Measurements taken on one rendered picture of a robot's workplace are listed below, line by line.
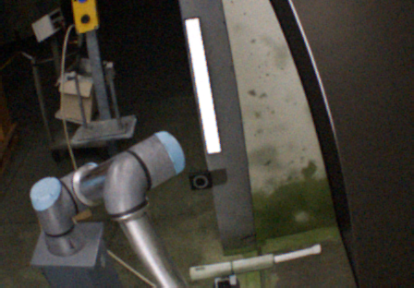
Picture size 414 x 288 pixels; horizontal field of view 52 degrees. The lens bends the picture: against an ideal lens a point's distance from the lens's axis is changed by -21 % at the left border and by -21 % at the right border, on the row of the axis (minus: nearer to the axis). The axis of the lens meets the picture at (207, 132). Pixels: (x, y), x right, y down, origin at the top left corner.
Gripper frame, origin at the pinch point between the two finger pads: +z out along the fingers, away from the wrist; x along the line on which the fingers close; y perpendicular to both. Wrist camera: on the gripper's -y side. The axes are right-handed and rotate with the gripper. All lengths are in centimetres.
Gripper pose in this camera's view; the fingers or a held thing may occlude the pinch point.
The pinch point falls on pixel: (225, 272)
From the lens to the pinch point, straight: 183.8
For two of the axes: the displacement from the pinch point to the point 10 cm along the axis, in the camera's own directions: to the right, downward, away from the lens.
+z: -0.6, -5.2, 8.5
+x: 9.8, -2.1, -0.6
